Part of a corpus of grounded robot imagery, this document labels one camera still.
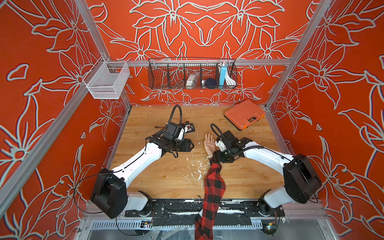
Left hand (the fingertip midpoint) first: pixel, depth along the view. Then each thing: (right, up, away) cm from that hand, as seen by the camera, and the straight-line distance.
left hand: (191, 145), depth 81 cm
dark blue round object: (+13, +38, +14) cm, 42 cm away
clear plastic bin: (-54, +40, +14) cm, 69 cm away
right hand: (+13, -10, +3) cm, 16 cm away
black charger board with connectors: (-1, +8, +23) cm, 24 cm away
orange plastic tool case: (+39, +18, +27) cm, 51 cm away
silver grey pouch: (+1, +40, +11) cm, 42 cm away
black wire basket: (-14, +46, +20) cm, 52 cm away
